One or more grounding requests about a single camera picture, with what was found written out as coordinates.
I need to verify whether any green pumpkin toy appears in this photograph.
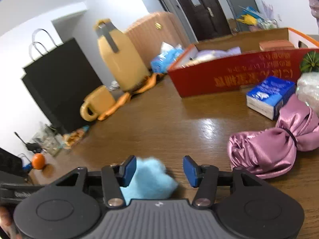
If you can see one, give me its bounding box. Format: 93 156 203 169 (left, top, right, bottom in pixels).
299 51 319 73

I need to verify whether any orange cloth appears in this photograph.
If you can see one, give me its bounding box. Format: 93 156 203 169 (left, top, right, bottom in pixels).
98 73 165 121

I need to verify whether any white plastic bag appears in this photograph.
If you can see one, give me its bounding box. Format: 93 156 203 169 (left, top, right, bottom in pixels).
296 72 319 115

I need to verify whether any orange fruit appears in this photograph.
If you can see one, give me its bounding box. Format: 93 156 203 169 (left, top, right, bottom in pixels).
31 153 46 170

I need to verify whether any yellow blue bags pile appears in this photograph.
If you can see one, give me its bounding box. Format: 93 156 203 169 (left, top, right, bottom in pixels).
236 7 263 26

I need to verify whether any snack packet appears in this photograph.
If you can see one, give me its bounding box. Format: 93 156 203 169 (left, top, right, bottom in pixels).
63 125 89 149

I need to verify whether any yellow thermos bottle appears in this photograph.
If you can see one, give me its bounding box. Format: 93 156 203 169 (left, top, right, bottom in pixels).
94 18 150 92

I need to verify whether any pink ribbed suitcase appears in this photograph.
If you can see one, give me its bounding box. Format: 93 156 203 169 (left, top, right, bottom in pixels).
124 12 190 68

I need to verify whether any black paper bag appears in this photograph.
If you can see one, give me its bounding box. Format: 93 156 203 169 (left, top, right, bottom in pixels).
22 39 102 135

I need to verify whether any orange red cardboard box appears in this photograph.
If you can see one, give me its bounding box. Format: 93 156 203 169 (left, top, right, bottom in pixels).
168 27 318 97

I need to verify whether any dark brown door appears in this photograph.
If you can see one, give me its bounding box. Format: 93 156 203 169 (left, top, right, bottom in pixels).
178 0 231 41

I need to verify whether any blue pocket tissue pack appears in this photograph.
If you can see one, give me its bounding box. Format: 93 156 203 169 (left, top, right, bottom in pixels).
246 76 295 120

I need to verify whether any wire rack with goods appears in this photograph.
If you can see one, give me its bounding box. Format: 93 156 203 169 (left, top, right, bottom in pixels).
257 18 279 30

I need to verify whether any purple fuzzy cloth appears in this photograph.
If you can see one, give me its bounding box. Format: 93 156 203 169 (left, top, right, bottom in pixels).
195 46 242 61

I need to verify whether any red brown sponge block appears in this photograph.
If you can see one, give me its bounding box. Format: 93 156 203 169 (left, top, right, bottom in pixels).
259 39 295 51

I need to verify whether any yellow mug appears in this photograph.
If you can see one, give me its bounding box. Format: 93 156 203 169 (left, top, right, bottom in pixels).
80 85 116 121

